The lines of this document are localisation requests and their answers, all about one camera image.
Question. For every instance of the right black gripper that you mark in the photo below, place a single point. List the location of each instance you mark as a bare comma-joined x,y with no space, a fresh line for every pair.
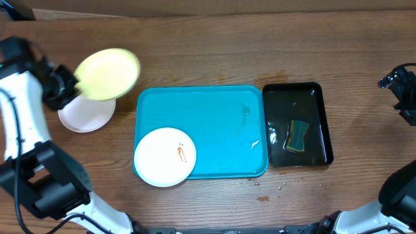
397,89

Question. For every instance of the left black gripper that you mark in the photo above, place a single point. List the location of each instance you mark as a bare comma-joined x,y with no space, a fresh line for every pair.
63,73

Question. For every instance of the green rimmed plate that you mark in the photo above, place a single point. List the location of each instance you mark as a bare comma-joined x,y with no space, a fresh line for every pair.
108,74

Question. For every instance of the green yellow sponge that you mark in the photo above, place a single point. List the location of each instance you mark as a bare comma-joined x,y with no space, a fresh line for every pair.
296,138

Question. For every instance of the white plate with sauce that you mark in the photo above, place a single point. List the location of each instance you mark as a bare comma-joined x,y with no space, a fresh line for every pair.
164,157

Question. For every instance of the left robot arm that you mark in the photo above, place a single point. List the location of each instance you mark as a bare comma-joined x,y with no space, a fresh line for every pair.
40,176

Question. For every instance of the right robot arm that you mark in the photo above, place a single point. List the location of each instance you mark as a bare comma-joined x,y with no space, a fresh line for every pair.
394,210

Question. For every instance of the black water tray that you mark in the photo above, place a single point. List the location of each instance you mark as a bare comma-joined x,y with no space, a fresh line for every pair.
296,101

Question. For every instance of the teal plastic tray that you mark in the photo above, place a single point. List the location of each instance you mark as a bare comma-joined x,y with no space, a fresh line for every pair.
226,124

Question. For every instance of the dark object top-left corner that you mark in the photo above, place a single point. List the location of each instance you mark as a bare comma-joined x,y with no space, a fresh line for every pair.
17,10

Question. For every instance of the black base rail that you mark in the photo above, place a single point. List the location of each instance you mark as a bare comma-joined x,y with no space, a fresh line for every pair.
274,230

